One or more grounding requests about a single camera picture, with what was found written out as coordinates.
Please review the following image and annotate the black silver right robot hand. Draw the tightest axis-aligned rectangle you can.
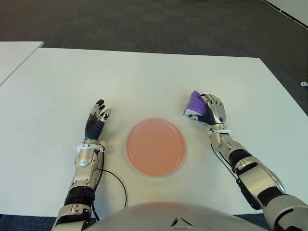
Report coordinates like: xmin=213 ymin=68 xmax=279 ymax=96
xmin=189 ymin=93 xmax=228 ymax=127

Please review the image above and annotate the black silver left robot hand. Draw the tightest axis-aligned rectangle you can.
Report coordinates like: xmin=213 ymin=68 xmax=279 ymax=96
xmin=84 ymin=99 xmax=112 ymax=141

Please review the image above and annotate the purple tissue paper pack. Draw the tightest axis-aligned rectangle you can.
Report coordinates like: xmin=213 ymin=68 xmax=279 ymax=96
xmin=183 ymin=90 xmax=207 ymax=116

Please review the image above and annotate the pink round plate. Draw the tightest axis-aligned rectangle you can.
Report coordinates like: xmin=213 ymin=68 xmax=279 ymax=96
xmin=125 ymin=117 xmax=187 ymax=178

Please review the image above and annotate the white side table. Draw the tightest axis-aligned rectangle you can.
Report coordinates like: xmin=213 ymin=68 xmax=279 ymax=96
xmin=0 ymin=41 xmax=45 ymax=86

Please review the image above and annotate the silver robot torso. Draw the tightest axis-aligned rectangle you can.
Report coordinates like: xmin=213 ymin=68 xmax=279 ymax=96
xmin=84 ymin=201 xmax=253 ymax=231

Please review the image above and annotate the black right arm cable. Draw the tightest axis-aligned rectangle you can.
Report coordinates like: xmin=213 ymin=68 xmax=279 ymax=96
xmin=211 ymin=141 xmax=241 ymax=183

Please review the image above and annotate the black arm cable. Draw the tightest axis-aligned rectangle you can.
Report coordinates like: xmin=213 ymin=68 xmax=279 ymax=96
xmin=92 ymin=149 xmax=128 ymax=221
xmin=211 ymin=141 xmax=241 ymax=183

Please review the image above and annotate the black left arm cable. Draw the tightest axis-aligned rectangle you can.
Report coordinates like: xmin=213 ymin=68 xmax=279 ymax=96
xmin=92 ymin=149 xmax=128 ymax=221

